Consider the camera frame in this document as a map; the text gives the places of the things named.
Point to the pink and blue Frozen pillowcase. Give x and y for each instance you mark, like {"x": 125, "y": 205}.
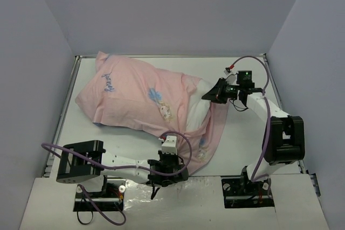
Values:
{"x": 131, "y": 93}

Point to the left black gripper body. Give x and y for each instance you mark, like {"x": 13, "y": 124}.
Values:
{"x": 172, "y": 161}

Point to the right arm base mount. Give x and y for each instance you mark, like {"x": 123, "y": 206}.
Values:
{"x": 239, "y": 195}

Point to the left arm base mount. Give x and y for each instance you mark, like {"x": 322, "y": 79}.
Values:
{"x": 109, "y": 199}

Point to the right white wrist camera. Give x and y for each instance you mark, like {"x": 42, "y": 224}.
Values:
{"x": 231, "y": 75}

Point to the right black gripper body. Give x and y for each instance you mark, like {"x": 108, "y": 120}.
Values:
{"x": 223, "y": 91}

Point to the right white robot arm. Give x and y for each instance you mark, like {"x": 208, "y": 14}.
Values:
{"x": 284, "y": 137}

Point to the white pillow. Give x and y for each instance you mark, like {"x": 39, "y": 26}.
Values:
{"x": 198, "y": 108}

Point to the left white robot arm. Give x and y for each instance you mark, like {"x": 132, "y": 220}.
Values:
{"x": 90, "y": 164}

